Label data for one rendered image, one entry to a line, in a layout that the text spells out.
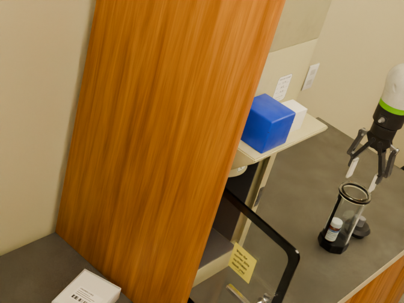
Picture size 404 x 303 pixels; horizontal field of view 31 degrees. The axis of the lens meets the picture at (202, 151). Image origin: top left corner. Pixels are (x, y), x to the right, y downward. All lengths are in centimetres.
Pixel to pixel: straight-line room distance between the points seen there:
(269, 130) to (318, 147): 133
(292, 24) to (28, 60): 64
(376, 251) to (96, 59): 121
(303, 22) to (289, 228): 92
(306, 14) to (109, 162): 63
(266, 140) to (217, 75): 21
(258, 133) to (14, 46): 60
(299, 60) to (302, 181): 96
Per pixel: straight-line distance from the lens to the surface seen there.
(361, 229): 260
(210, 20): 160
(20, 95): 189
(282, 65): 184
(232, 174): 198
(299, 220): 258
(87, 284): 205
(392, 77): 219
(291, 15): 176
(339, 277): 242
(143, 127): 182
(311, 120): 196
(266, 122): 171
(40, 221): 223
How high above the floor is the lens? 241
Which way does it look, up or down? 32 degrees down
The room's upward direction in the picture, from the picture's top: 16 degrees clockwise
